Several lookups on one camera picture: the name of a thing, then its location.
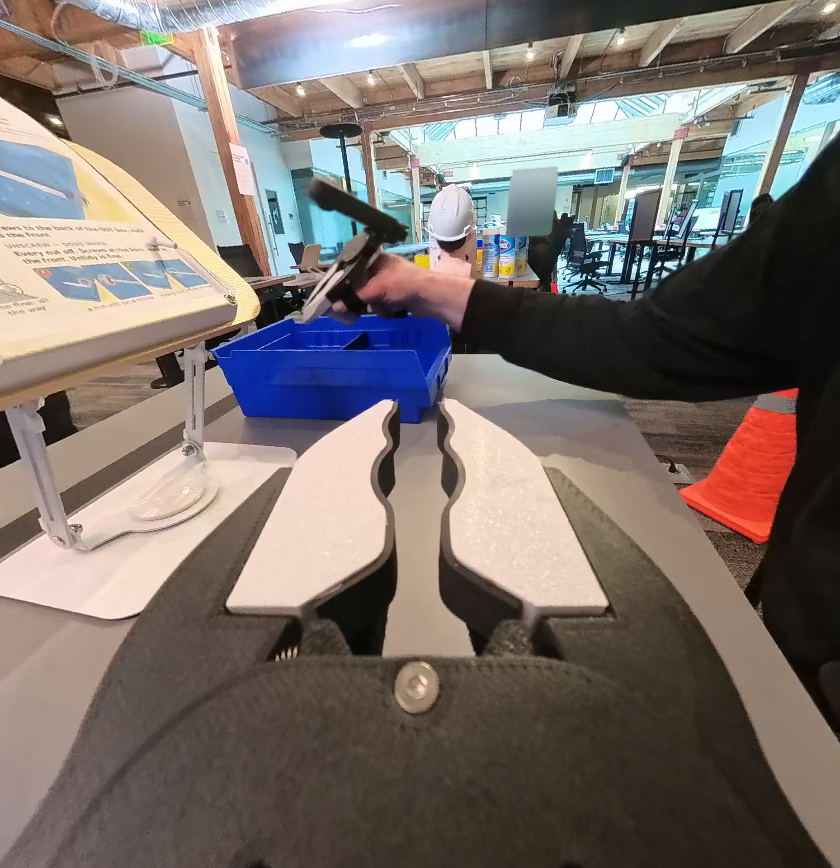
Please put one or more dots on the blue plastic bin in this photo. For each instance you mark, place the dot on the blue plastic bin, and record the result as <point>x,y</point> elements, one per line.
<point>325,386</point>

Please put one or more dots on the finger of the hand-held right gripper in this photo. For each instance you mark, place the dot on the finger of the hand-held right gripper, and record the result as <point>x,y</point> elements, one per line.
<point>325,295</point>

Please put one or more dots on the black office chair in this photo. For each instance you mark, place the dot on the black office chair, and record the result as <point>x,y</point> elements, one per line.
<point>240,261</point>
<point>586,261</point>

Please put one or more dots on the pale hard hat stand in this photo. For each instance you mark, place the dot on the pale hard hat stand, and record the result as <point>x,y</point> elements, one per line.
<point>454,258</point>

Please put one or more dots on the white paper notice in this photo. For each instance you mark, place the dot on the white paper notice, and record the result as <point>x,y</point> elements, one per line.
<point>242,166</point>

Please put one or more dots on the microphone boom with black windscreen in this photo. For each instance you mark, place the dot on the microphone boom with black windscreen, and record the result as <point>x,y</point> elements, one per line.
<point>340,131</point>

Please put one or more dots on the tan wooden chair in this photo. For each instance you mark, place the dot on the tan wooden chair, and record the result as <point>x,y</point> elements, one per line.
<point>313,253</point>

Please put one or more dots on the white board stand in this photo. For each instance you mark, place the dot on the white board stand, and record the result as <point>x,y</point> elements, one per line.
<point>121,576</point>

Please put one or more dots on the green exit sign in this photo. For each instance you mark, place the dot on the green exit sign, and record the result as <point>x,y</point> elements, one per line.
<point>157,39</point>

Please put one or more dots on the person's right hand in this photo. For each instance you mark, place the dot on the person's right hand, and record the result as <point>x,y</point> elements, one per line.
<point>420,288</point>

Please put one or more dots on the dark standing display board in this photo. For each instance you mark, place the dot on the dark standing display board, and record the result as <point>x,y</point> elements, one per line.
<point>732,210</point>
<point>642,217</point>

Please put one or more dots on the ceiling projector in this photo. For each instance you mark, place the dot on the ceiling projector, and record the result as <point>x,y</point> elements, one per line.
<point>562,105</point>

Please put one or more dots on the wooden desk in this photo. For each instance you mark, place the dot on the wooden desk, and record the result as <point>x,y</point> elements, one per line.
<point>532,270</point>

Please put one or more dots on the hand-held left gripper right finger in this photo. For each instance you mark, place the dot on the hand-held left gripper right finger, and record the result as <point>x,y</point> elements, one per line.
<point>515,522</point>

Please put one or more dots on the person's right forearm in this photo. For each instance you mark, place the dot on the person's right forearm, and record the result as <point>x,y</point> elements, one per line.
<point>583,332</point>

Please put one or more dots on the wooden support post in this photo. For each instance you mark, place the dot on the wooden support post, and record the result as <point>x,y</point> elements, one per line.
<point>230,149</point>

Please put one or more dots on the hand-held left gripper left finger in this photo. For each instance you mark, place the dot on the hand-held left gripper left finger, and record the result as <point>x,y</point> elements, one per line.
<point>318,522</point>

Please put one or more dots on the wooden instruction board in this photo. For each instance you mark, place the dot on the wooden instruction board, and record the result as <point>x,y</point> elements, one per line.
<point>88,237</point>

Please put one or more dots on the white hard hat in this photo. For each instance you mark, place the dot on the white hard hat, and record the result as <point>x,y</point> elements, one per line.
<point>450,210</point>

